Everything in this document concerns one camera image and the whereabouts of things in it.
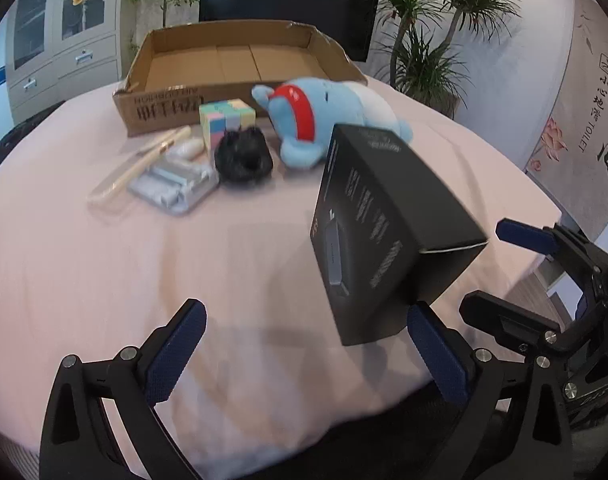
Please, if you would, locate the wall poster with lotus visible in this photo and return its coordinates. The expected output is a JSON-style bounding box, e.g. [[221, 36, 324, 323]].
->
[[526, 0, 608, 221]]

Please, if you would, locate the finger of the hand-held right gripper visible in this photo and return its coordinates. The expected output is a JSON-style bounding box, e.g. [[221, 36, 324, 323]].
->
[[496, 218, 608, 283], [458, 291, 590, 358]]

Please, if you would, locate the tall palm potted plant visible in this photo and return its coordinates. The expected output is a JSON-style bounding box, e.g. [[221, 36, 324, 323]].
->
[[376, 0, 522, 116]]

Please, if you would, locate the black office chair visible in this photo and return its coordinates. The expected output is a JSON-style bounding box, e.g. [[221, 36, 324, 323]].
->
[[0, 102, 66, 171]]

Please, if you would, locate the black product box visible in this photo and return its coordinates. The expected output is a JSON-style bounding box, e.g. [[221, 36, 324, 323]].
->
[[311, 123, 487, 346]]

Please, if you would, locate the black hair scrunchie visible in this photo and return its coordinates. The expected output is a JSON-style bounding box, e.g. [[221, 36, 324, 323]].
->
[[215, 127, 275, 184]]

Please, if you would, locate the pastel puzzle cube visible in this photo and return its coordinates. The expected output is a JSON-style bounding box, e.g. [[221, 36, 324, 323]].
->
[[199, 99, 256, 152]]

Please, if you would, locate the grey glass-door cabinet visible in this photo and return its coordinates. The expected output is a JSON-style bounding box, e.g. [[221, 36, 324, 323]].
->
[[4, 0, 126, 121]]

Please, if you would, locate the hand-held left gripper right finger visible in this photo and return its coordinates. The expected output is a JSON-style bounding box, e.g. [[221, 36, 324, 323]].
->
[[406, 302, 575, 480]]

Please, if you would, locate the wooden stick in clear sleeve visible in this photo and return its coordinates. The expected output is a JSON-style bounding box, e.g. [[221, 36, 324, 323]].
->
[[88, 126, 192, 206]]

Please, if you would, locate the blue plush toy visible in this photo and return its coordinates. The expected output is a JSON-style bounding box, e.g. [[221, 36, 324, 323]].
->
[[251, 77, 413, 170]]

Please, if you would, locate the clear plastic blister package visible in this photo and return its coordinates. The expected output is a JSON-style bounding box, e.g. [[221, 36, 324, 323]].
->
[[128, 157, 219, 216]]

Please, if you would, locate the small white oval object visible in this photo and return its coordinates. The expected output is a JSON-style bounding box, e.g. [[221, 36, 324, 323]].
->
[[176, 139, 205, 161]]

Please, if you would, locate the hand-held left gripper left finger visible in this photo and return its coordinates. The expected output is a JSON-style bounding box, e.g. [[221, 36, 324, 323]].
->
[[39, 298, 207, 480]]

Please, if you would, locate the brown cardboard box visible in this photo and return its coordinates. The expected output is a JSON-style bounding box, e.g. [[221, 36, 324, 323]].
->
[[112, 20, 369, 137]]

